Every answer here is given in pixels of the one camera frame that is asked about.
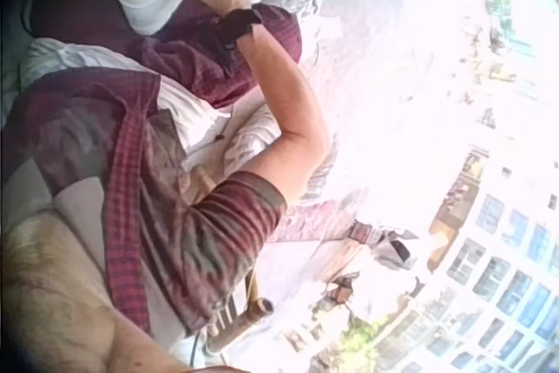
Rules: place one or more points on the wooden chair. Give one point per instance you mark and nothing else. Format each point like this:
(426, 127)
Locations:
(238, 316)

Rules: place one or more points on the black wrist band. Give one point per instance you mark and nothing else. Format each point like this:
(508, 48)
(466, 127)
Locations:
(238, 23)

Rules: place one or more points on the maroon checked garment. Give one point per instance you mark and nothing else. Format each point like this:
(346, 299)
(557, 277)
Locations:
(205, 67)

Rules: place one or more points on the grey crumpled garment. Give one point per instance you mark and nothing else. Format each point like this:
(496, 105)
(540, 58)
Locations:
(388, 246)

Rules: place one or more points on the pink patterned cloth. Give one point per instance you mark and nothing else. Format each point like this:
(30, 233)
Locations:
(305, 220)

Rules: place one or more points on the white crumpled sheet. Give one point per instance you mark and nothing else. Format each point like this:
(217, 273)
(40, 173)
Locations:
(227, 128)

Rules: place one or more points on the grid pane window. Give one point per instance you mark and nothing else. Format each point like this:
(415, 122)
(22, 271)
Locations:
(502, 285)

